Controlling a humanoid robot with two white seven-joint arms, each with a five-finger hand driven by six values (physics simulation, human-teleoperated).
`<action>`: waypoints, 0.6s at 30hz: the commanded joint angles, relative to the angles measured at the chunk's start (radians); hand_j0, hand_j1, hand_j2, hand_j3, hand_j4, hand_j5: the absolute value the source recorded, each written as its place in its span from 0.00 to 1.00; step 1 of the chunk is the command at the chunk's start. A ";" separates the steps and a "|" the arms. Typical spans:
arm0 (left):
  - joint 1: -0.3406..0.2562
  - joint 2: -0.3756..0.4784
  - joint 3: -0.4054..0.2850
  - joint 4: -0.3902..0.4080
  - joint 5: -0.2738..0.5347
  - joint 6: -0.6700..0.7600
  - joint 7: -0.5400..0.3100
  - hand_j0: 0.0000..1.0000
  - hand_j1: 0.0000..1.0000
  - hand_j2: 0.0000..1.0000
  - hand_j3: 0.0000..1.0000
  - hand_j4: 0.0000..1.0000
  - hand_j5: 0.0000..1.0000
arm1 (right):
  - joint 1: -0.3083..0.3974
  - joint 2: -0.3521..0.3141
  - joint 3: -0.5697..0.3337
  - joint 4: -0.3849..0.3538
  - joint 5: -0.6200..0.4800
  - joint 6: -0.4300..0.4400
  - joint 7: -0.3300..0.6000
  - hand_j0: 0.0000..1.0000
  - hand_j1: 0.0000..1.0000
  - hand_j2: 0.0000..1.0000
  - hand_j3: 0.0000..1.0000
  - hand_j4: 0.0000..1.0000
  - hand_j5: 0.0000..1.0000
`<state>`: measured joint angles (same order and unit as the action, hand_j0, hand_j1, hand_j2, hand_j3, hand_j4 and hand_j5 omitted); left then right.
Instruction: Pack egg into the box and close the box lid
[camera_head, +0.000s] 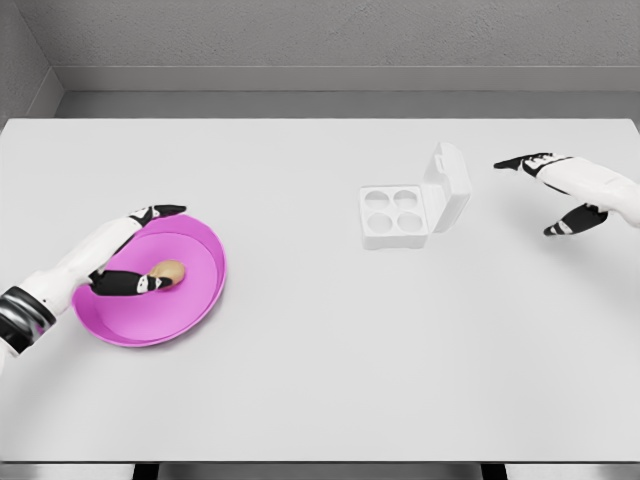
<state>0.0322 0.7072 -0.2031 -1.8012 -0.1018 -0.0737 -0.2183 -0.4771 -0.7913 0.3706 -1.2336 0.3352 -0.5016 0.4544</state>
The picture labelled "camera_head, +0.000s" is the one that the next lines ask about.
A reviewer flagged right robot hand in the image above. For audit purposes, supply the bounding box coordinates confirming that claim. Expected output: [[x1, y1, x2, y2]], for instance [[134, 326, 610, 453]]
[[493, 153, 619, 238]]

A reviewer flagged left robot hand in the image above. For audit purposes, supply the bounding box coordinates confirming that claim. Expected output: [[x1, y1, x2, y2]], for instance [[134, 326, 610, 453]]
[[67, 203, 188, 299]]

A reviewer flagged brown egg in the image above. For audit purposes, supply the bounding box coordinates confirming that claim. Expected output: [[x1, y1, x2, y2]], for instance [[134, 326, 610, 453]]
[[149, 259, 187, 290]]

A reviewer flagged white egg box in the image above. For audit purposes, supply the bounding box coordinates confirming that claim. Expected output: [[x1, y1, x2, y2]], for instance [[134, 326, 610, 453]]
[[359, 141, 473, 252]]

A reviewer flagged pink plate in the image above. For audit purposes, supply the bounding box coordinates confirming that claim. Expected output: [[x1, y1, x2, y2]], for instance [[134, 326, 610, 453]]
[[72, 213, 228, 349]]

